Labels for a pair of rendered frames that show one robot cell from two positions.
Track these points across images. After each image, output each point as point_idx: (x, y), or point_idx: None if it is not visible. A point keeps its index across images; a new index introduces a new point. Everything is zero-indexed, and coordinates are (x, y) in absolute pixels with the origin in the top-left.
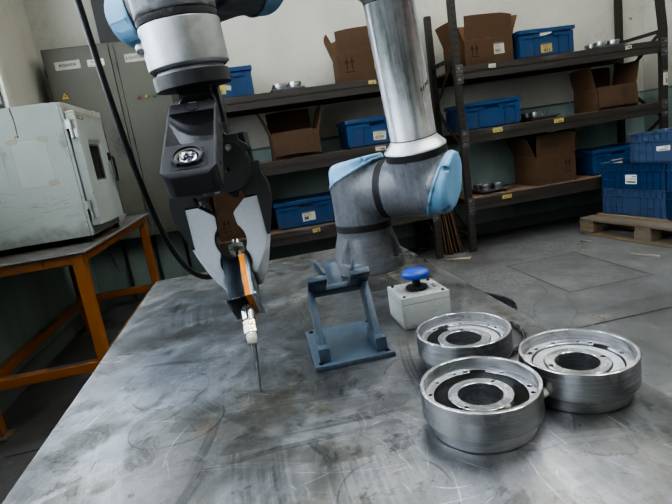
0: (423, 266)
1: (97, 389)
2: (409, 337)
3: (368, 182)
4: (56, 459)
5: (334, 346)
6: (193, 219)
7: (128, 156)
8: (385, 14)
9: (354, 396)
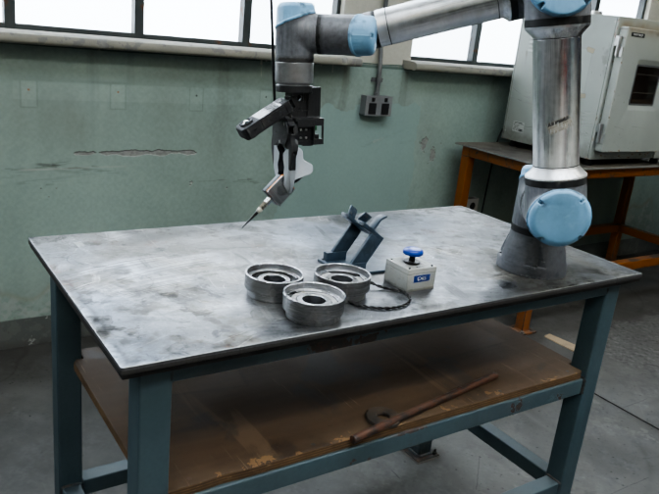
0: (538, 286)
1: (288, 221)
2: (372, 280)
3: (524, 189)
4: (230, 225)
5: (347, 261)
6: (275, 150)
7: None
8: (533, 53)
9: None
